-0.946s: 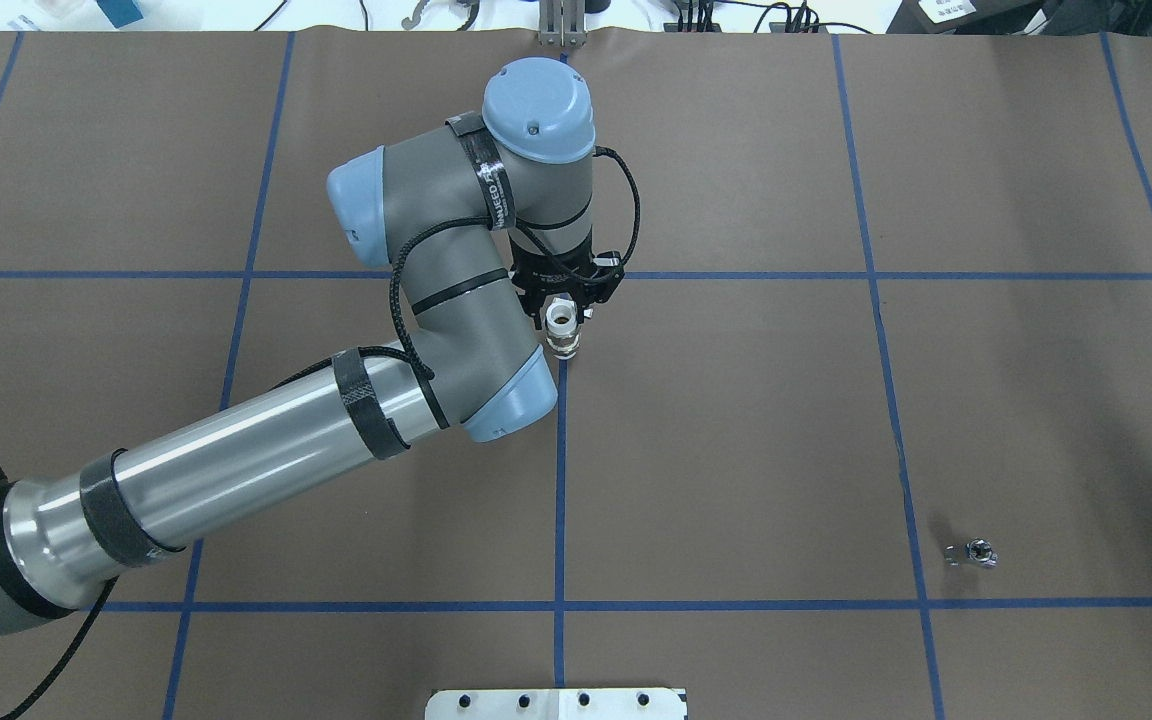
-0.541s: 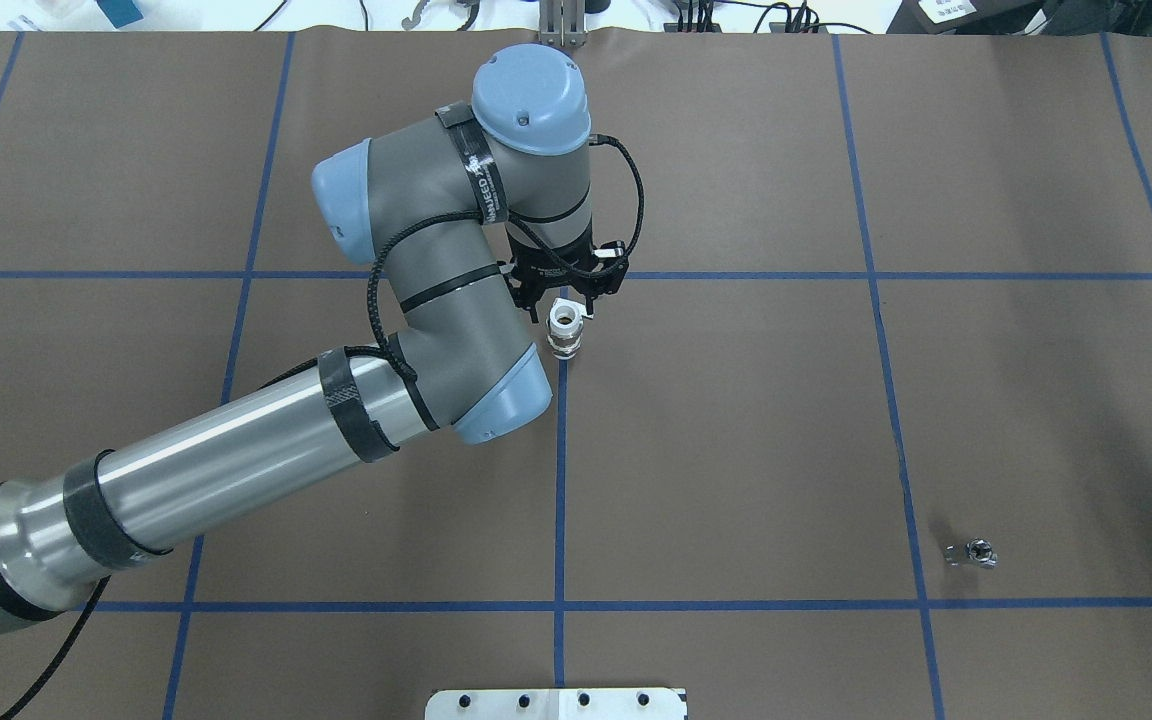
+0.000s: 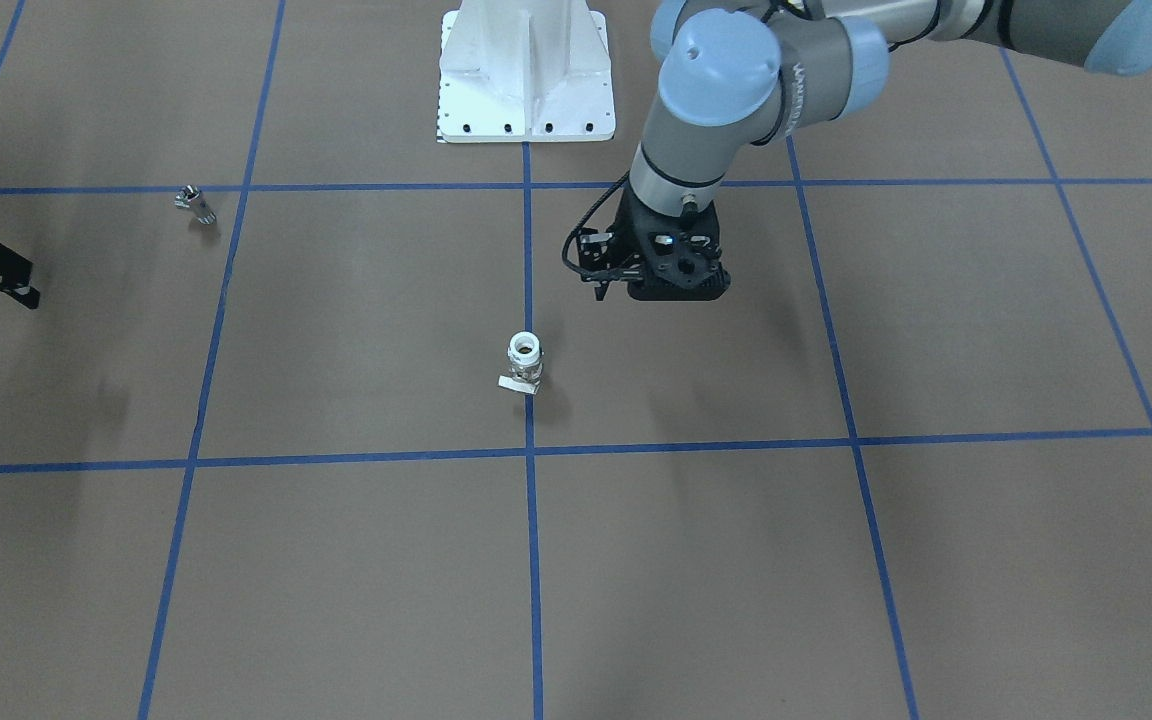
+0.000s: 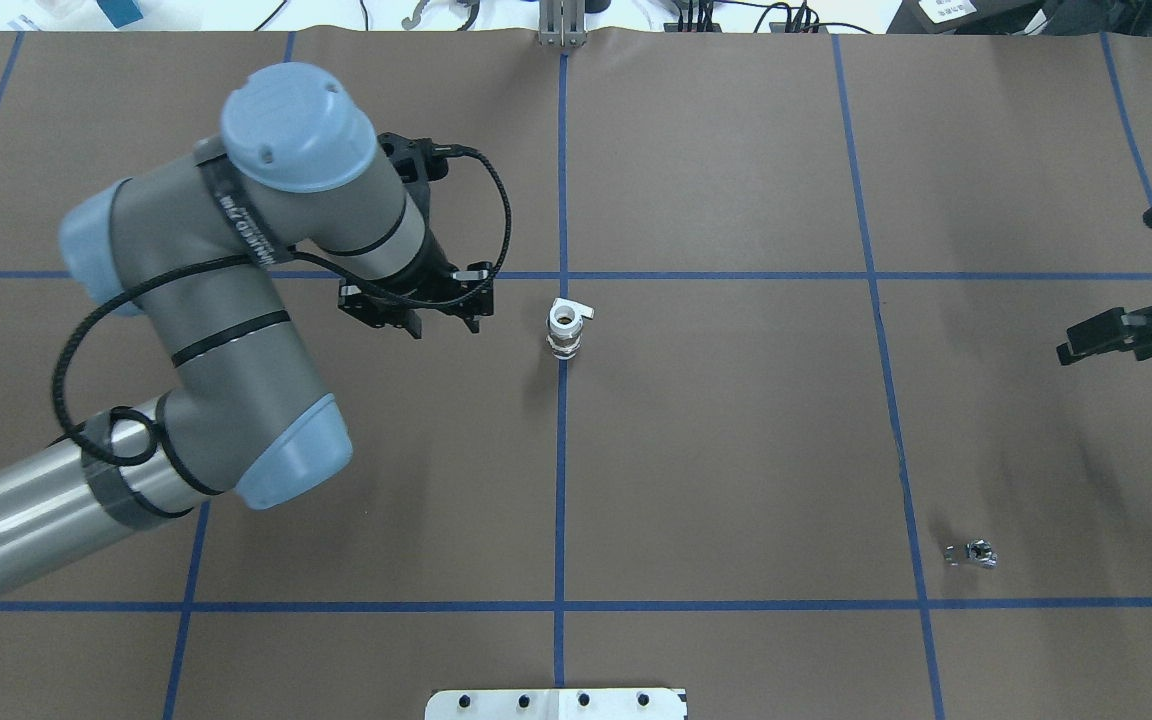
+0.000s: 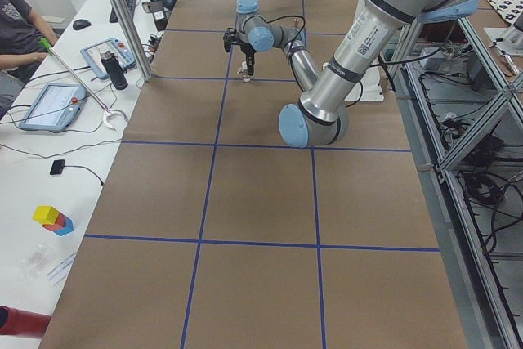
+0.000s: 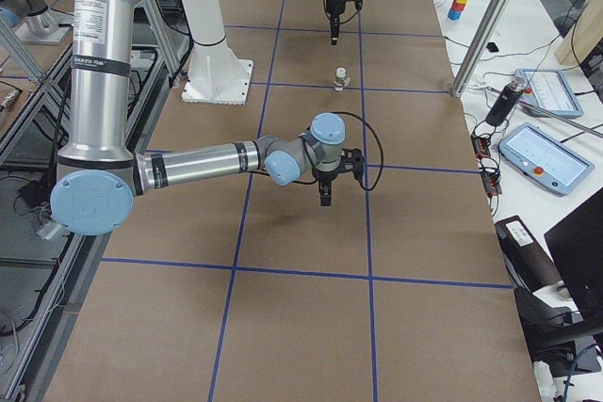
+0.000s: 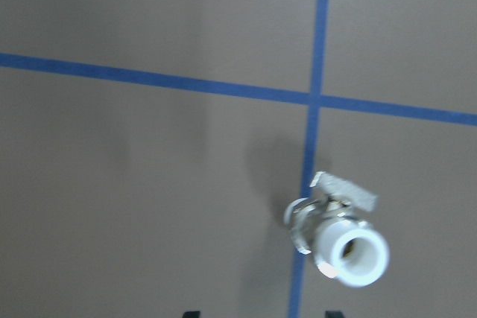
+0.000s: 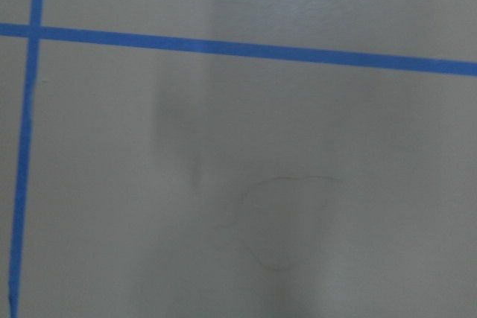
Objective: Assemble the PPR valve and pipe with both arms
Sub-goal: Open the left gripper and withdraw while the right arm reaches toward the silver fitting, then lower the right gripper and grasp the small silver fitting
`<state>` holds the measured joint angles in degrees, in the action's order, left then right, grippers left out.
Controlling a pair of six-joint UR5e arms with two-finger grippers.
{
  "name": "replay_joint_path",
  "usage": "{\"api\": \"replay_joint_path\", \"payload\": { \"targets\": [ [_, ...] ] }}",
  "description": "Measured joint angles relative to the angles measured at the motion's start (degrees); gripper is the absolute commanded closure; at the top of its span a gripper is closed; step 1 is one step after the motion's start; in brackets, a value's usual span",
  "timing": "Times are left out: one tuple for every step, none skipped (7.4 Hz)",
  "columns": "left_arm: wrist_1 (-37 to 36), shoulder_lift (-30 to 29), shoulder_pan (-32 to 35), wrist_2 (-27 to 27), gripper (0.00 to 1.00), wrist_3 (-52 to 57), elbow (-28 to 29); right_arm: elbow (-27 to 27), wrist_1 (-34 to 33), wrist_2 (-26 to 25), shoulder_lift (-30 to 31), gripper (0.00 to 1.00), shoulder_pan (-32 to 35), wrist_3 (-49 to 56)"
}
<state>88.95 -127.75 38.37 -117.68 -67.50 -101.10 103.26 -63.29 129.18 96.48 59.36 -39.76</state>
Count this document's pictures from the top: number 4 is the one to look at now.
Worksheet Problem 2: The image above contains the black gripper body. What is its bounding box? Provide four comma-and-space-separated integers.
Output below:
338, 232, 495, 323

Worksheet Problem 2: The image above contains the white PPR valve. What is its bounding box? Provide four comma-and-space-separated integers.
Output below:
547, 297, 594, 361

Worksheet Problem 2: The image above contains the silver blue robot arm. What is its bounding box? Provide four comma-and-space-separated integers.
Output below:
0, 50, 1152, 619

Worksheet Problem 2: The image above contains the metal pipe fitting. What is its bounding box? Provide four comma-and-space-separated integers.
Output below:
942, 538, 998, 569

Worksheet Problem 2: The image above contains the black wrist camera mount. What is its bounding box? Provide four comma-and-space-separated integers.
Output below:
378, 132, 450, 217

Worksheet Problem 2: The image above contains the aluminium frame post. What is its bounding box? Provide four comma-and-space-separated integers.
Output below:
536, 0, 588, 51

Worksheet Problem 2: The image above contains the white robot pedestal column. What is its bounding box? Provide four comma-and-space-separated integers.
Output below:
424, 687, 689, 719

